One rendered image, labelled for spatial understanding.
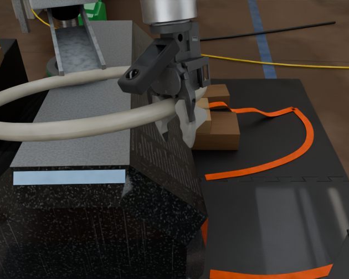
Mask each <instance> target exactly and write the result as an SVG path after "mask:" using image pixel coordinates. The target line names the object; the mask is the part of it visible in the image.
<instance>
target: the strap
mask: <svg viewBox="0 0 349 279"><path fill-rule="evenodd" d="M216 106H226V107H227V108H228V109H230V108H229V107H228V106H227V105H226V104H225V103H224V102H213V103H209V108H211V107H216ZM230 110H231V112H236V113H244V112H260V113H262V114H263V115H266V116H270V117H272V116H279V115H283V114H285V113H288V112H291V111H294V112H295V113H296V114H297V116H298V117H299V118H300V119H301V120H302V121H303V123H304V125H305V127H306V133H307V134H306V140H305V142H304V144H303V145H302V146H301V147H300V148H299V149H298V150H297V151H295V152H294V153H292V154H290V155H288V156H286V157H284V158H281V159H278V160H276V161H273V162H270V163H267V164H263V165H260V166H256V167H252V168H247V169H242V170H235V171H230V172H223V173H214V174H206V175H205V177H206V180H214V179H222V178H230V177H237V176H241V175H247V174H252V173H257V172H261V171H265V170H267V169H271V168H274V167H277V166H280V165H282V164H285V163H287V162H290V161H292V160H294V159H296V158H298V157H299V156H301V155H302V154H304V153H305V152H306V151H307V150H308V149H309V148H310V146H311V145H312V142H313V139H314V131H313V127H312V125H311V123H310V121H309V120H308V119H307V118H306V117H305V116H304V115H303V114H302V113H301V112H300V111H299V110H298V109H297V108H293V107H289V108H286V109H283V110H280V111H276V112H271V113H266V112H263V111H259V110H257V109H255V108H240V109H230ZM332 265H333V264H331V265H327V266H324V267H319V268H315V269H312V270H306V271H300V272H294V273H285V274H278V275H250V274H243V273H235V272H227V271H218V270H211V271H210V279H315V278H320V277H325V276H328V274H329V272H330V269H331V267H332Z"/></svg>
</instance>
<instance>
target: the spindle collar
mask: <svg viewBox="0 0 349 279"><path fill-rule="evenodd" d="M51 11H52V16H53V17H54V18H55V21H56V25H57V27H58V28H67V27H76V26H78V25H79V18H78V15H79V14H80V12H79V5H77V6H76V7H74V8H72V9H66V10H57V9H53V8H51Z"/></svg>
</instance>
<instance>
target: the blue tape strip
mask: <svg viewBox="0 0 349 279"><path fill-rule="evenodd" d="M93 183H125V169H123V170H60V171H28V172H14V173H13V185H32V184H93Z"/></svg>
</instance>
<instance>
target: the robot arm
mask: <svg viewBox="0 0 349 279"><path fill-rule="evenodd" d="M140 2H141V10H142V19H143V22H144V23H145V24H152V25H149V27H150V34H160V37H161V38H156V39H155V40H154V41H153V42H152V43H151V44H150V45H149V46H148V47H147V48H146V50H145V51H144V52H143V53H142V54H141V55H140V56H139V57H138V58H137V60H136V61H135V62H134V63H133V64H132V65H131V66H130V67H129V68H128V70H127V71H126V72H125V73H124V74H123V75H122V77H120V78H119V79H118V81H117V83H118V85H119V87H120V89H121V90H122V92H125V93H129V94H136V95H143V94H144V93H145V92H146V91H147V99H148V103H149V105H150V104H153V103H156V102H159V101H162V100H165V99H168V98H170V97H173V99H176V98H178V97H179V100H178V102H177V103H176V104H175V110H176V114H174V115H172V116H169V117H166V118H163V119H161V120H158V121H155V124H156V126H157V128H158V130H159V132H160V135H161V137H162V139H163V140H164V142H168V129H167V123H168V122H169V121H170V120H171V119H173V118H174V117H175V116H176V115H178V117H179V119H180V123H181V124H180V128H181V130H182V133H183V138H182V140H183V141H184V143H185V144H186V145H187V147H188V148H191V147H193V144H194V140H195V137H196V129H197V128H198V127H199V126H200V125H201V124H202V123H203V122H204V121H205V120H206V119H207V112H206V110H205V109H203V108H200V107H198V106H197V105H196V93H195V91H196V90H198V89H200V87H201V88H204V87H206V86H209V85H211V79H210V71H209V56H201V47H200V39H199V26H198V21H194V22H192V21H191V19H196V18H197V2H196V0H140ZM205 65H207V76H208V79H207V80H205V78H204V66H205Z"/></svg>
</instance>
